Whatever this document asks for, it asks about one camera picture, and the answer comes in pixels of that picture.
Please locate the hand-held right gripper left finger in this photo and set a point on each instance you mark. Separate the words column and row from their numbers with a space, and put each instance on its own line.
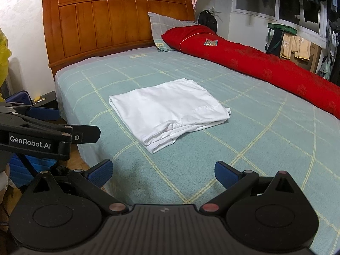
column 102, row 171

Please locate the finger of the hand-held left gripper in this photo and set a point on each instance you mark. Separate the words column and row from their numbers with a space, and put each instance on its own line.
column 43, row 113
column 85, row 133

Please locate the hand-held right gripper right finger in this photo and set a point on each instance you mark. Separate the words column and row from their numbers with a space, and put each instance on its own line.
column 225, row 174

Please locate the white t-shirt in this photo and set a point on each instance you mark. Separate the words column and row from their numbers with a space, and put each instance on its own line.
column 167, row 111

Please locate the black cardboard box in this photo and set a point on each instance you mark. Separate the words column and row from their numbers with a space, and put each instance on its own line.
column 45, row 99

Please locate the green checked bed sheet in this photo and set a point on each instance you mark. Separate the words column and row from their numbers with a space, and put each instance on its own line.
column 239, row 151

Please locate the blue bag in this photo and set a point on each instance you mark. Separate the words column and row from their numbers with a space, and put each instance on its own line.
column 32, row 170

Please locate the yellow plastic bag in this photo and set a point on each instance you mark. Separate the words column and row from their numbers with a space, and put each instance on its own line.
column 4, row 61

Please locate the wooden headboard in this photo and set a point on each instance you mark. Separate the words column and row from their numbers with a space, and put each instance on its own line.
column 111, row 24

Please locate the red quilt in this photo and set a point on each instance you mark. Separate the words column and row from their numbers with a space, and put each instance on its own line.
column 252, row 61

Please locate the grey checked pillow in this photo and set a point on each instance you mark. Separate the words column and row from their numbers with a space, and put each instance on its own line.
column 164, row 29

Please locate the green garment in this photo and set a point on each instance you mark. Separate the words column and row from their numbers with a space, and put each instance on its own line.
column 276, row 38

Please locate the grey hanging garment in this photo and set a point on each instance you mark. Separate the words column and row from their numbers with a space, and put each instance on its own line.
column 328, row 61

